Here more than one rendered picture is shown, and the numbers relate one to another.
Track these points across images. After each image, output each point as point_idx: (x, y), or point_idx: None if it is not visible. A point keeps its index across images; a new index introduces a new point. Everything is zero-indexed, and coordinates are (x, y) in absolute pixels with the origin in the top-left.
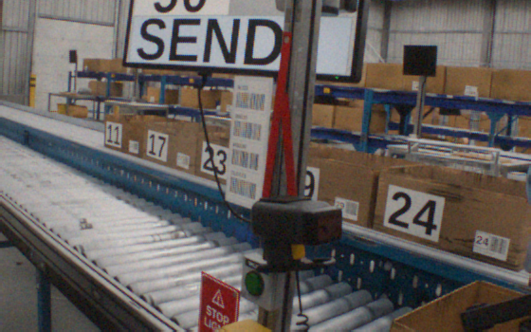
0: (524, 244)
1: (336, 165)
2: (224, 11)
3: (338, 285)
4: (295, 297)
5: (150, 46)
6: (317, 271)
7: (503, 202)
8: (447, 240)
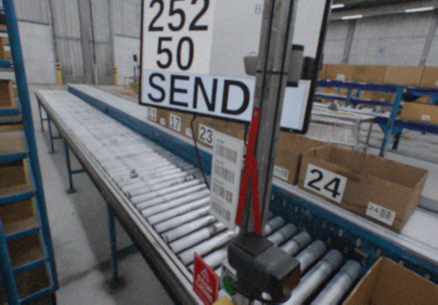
0: (406, 215)
1: None
2: (206, 72)
3: (276, 219)
4: None
5: (156, 93)
6: None
7: (391, 188)
8: (346, 203)
